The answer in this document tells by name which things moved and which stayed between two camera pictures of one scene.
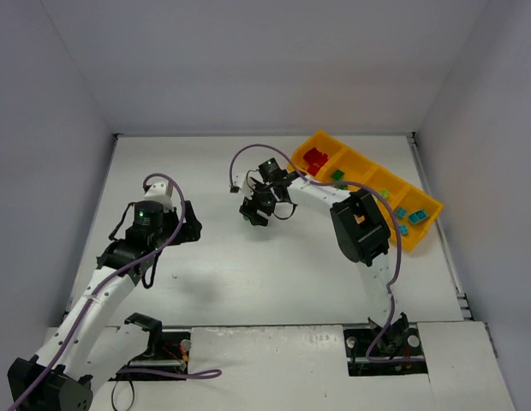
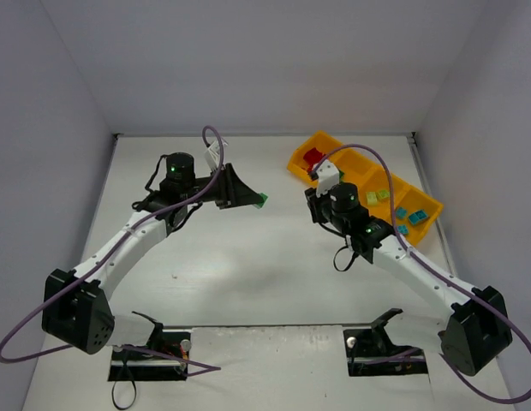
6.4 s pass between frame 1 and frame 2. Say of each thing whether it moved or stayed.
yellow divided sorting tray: stayed
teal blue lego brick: stayed
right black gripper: moved
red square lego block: stayed
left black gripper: moved
